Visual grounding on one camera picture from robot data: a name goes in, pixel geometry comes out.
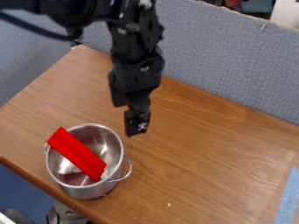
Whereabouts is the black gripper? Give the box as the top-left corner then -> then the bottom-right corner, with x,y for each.
109,45 -> 165,137

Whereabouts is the red rectangular block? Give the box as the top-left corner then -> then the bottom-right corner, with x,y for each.
47,127 -> 109,181

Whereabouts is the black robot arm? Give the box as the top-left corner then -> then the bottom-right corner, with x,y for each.
0,0 -> 165,137

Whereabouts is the metal pot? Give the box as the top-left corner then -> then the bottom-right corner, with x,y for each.
45,123 -> 133,200

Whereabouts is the grey fabric partition panel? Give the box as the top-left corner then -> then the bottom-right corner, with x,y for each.
83,0 -> 299,126

